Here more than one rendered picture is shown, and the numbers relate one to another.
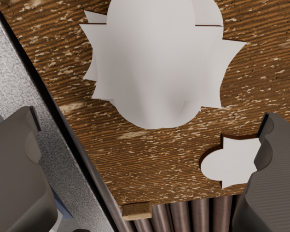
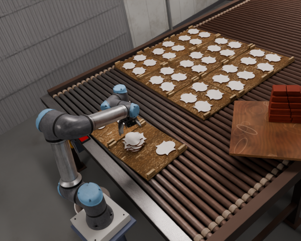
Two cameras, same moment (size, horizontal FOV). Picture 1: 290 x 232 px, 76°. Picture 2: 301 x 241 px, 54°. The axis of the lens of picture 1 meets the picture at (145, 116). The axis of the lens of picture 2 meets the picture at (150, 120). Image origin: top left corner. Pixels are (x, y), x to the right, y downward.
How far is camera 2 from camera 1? 1.94 m
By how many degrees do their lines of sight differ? 84
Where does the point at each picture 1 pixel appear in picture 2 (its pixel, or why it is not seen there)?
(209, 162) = (157, 151)
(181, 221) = (173, 178)
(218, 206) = (179, 167)
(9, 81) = (110, 163)
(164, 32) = (132, 135)
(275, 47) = (151, 135)
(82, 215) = (137, 197)
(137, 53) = (130, 137)
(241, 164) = (165, 147)
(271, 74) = (155, 136)
